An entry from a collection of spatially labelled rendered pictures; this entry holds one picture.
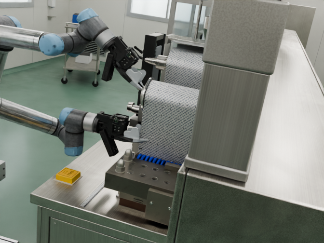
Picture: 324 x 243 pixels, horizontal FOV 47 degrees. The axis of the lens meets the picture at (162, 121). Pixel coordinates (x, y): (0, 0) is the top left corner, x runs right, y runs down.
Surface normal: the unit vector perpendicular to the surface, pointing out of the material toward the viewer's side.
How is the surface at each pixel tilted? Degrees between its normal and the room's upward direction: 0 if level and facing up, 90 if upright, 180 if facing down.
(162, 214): 90
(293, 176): 0
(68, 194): 0
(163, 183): 0
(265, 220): 90
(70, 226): 90
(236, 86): 90
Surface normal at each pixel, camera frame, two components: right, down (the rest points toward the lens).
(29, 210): 0.14, -0.93
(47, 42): -0.41, 0.26
